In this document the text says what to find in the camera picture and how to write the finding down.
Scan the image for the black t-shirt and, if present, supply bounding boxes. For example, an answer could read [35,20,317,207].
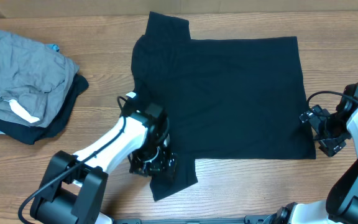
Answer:
[131,12,316,201]

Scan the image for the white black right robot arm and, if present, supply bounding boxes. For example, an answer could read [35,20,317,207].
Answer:
[264,109,358,224]

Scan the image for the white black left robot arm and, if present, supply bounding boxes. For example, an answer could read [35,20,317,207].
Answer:
[30,104,177,224]

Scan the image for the black folded garment in stack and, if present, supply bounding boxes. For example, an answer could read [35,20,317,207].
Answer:
[0,74,89,145]

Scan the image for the grey folded shirt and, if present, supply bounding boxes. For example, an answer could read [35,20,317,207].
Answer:
[0,30,79,128]

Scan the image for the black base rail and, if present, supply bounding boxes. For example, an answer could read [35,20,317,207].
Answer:
[112,213,289,224]

